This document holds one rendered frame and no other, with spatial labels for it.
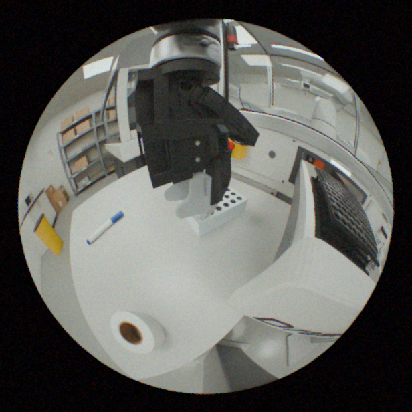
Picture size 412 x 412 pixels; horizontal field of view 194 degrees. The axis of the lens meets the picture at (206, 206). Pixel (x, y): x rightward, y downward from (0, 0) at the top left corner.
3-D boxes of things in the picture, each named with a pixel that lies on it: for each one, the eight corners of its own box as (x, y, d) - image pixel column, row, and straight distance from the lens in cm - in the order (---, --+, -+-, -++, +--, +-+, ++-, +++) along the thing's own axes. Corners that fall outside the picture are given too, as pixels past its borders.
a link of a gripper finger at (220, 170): (196, 194, 17) (192, 132, 14) (207, 190, 18) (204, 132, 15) (217, 213, 14) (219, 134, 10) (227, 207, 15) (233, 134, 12)
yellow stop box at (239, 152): (239, 160, 35) (241, 136, 33) (218, 154, 38) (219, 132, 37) (246, 157, 39) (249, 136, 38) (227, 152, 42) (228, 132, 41)
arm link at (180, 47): (198, 63, 22) (240, 45, 16) (198, 85, 20) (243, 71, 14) (146, 61, 19) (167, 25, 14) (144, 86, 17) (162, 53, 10)
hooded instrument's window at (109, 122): (120, 143, 67) (117, 71, 79) (105, 144, 245) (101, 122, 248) (235, 125, 142) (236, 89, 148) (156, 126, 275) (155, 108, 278)
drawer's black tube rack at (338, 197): (356, 284, 29) (380, 265, 27) (303, 252, 17) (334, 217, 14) (346, 214, 43) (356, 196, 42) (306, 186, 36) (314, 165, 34)
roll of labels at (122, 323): (165, 352, 22) (156, 360, 19) (124, 338, 25) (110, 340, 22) (165, 318, 20) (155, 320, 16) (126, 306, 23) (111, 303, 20)
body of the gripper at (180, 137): (144, 170, 17) (134, 87, 17) (197, 154, 20) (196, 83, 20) (156, 197, 10) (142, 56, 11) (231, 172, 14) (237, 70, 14)
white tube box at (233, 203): (199, 237, 23) (198, 225, 20) (180, 211, 28) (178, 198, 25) (244, 211, 29) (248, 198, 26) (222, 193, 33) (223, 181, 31)
